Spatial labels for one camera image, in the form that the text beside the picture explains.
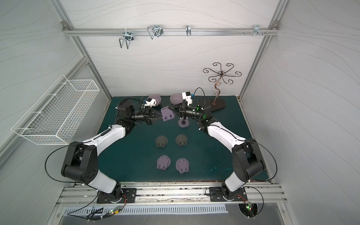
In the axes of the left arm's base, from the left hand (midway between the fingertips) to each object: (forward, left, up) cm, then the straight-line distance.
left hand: (164, 117), depth 72 cm
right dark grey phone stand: (+3, -8, -28) cm, 30 cm away
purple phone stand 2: (+1, -1, +2) cm, 3 cm away
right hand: (+3, -1, +4) cm, 5 cm away
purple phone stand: (+17, -10, -29) cm, 35 cm away
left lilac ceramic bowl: (+40, +15, -24) cm, 49 cm away
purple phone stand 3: (-13, +2, -28) cm, 31 cm away
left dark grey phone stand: (+2, +6, -29) cm, 30 cm away
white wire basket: (-4, +54, +3) cm, 54 cm away
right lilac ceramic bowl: (+38, -3, -24) cm, 45 cm away
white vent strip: (-38, +9, -29) cm, 48 cm away
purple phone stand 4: (-15, -10, -29) cm, 34 cm away
